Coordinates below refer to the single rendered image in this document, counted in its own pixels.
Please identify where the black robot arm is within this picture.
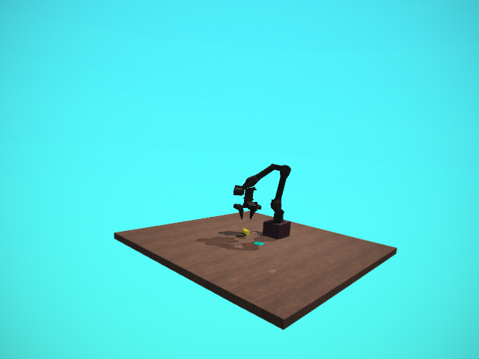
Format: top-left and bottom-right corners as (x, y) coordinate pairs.
(234, 164), (291, 224)

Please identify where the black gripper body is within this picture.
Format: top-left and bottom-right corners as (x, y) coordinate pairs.
(234, 196), (261, 210)

